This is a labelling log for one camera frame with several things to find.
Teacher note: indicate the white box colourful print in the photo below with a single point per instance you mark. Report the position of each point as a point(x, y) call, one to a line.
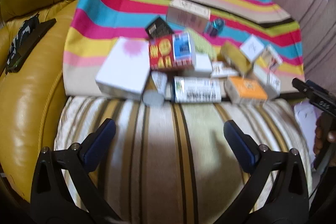
point(271, 58)

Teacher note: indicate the large white box pink spot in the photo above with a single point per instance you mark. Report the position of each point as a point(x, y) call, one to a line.
point(123, 69)

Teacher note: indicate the tall white box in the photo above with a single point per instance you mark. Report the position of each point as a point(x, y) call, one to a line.
point(267, 81)

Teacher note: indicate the orange and white box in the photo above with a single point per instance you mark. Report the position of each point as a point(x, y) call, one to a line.
point(245, 90)

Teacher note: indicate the pale green flat box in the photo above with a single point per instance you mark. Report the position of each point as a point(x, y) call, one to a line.
point(203, 43)

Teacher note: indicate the silver box with barcode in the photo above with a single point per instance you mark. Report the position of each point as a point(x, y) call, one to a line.
point(197, 90)

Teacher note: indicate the camouflage pattern pouch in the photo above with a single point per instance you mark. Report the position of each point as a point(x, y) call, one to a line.
point(22, 32)

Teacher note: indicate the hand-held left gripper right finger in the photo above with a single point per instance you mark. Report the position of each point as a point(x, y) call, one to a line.
point(239, 145)

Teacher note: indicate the white tube box grey end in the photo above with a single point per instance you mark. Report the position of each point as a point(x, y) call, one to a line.
point(156, 90)

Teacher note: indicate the black small box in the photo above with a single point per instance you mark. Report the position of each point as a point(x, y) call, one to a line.
point(157, 27)

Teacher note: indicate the shiny blue small box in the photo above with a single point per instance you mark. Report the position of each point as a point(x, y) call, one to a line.
point(215, 27)

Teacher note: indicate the person's right hand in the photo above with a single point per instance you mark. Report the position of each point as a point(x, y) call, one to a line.
point(320, 134)

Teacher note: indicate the long beige box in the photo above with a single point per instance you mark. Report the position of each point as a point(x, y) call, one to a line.
point(187, 15)

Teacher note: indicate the yellow leather sofa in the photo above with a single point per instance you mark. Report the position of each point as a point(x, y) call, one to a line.
point(31, 98)

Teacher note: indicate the multicolour striped cloth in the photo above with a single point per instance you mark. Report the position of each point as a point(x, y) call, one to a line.
point(105, 3)

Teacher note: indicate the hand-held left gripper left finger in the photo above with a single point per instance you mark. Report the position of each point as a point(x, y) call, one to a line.
point(99, 140)

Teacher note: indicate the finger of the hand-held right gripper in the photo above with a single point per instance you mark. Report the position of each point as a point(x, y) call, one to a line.
point(304, 87)
point(321, 91)

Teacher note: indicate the golden yellow box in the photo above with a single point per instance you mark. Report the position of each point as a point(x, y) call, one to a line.
point(233, 58)

